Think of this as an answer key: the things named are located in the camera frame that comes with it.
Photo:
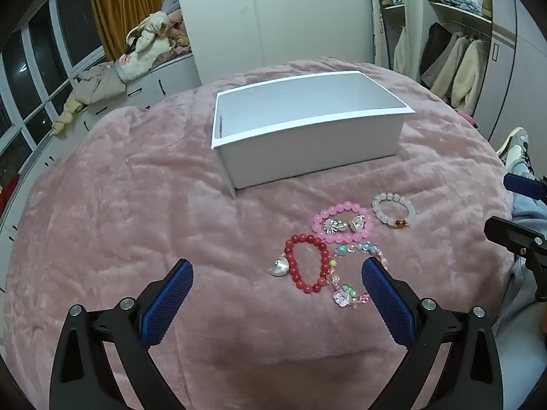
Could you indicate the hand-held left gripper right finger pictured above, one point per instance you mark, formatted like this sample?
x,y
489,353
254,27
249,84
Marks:
x,y
386,299

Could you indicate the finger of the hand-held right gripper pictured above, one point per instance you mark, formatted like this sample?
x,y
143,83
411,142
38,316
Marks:
x,y
519,184
513,232

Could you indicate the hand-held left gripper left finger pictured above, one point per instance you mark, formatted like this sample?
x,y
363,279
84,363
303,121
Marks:
x,y
169,299

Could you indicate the small metal flower earring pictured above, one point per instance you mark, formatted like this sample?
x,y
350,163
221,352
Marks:
x,y
331,225

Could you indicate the silver heart charm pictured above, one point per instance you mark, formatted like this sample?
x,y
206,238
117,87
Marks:
x,y
278,267

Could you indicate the white rectangular storage box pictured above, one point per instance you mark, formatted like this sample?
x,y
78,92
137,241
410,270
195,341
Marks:
x,y
312,153

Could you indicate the person's light blue jeans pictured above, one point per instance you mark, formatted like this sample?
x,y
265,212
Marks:
x,y
521,209

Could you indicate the white sneaker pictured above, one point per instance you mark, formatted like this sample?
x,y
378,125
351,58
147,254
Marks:
x,y
517,149

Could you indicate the small silver heart earring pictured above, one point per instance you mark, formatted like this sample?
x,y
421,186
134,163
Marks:
x,y
343,226

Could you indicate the pink fluffy blanket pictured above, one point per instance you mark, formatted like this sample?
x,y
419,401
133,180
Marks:
x,y
149,205

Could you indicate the grey wardrobe door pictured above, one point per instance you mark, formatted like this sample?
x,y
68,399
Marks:
x,y
513,72

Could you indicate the cream hanging jacket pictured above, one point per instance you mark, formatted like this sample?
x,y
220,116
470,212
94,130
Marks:
x,y
470,77

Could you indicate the beige hanging coat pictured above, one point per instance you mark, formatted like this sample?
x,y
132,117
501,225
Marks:
x,y
448,64

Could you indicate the black hanging coat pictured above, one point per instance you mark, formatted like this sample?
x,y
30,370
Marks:
x,y
433,51

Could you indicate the white hanging garment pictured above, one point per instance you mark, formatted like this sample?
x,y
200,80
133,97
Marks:
x,y
401,51

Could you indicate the folded floral cloth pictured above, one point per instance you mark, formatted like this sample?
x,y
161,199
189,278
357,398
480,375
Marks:
x,y
466,2

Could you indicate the open wardrobe shelves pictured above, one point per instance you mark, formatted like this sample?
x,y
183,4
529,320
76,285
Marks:
x,y
427,13

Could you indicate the beige plush toy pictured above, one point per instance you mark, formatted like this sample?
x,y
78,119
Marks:
x,y
92,87

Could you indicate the cream bunny plush toy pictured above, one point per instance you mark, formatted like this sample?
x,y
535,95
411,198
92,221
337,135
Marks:
x,y
143,49

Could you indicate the pink grey plush toy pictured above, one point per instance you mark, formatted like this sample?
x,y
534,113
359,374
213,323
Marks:
x,y
175,17

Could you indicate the white wardrobe door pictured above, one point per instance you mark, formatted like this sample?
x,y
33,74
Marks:
x,y
277,17

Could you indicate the mustard curtain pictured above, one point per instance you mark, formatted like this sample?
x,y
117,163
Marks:
x,y
124,4

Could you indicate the window with white frame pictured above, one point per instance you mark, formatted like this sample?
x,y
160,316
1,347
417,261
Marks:
x,y
47,55

